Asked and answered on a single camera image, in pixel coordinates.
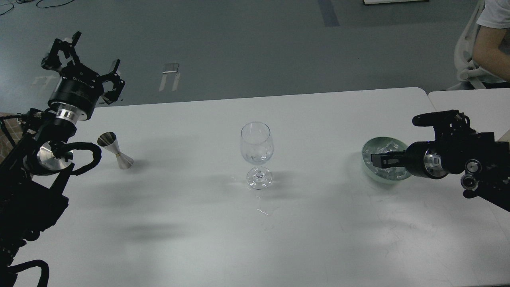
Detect green bowl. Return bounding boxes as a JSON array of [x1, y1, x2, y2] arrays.
[[361, 137, 413, 185]]

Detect black floor cable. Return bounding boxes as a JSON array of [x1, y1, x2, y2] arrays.
[[0, 0, 76, 16]]

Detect clear ice cubes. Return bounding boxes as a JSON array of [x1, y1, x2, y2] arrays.
[[364, 143, 411, 179]]

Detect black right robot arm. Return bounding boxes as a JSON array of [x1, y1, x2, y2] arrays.
[[371, 110, 510, 211]]

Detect clear wine glass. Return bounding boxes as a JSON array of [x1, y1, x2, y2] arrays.
[[240, 122, 275, 190]]

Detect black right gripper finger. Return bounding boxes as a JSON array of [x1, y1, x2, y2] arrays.
[[372, 159, 408, 169], [371, 151, 409, 163]]

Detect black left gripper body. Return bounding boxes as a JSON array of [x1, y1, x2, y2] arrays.
[[48, 64, 104, 120]]

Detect person in white shirt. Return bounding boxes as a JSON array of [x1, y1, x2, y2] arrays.
[[473, 0, 510, 82]]

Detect steel double jigger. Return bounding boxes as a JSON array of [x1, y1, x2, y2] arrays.
[[97, 132, 134, 170]]

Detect tan checkered cushion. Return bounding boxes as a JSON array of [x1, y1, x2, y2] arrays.
[[0, 118, 23, 164]]

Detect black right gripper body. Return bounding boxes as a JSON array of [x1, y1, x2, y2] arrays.
[[402, 141, 449, 179]]

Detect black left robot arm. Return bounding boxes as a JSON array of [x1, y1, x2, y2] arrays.
[[0, 31, 125, 287]]

